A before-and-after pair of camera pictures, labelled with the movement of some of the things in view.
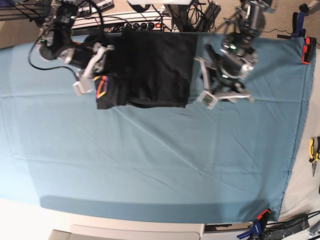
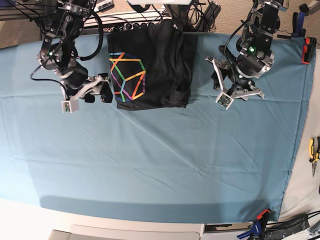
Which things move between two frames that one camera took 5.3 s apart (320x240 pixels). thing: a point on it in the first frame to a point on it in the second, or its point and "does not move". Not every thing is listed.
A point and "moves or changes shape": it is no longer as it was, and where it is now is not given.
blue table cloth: x=233 y=160 does not move
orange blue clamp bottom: x=258 y=226 does not move
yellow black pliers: x=314 y=151 does not move
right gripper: x=89 y=60 to x=79 y=84
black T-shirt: x=149 y=70 moves or changes shape
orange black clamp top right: x=308 y=49 does not move
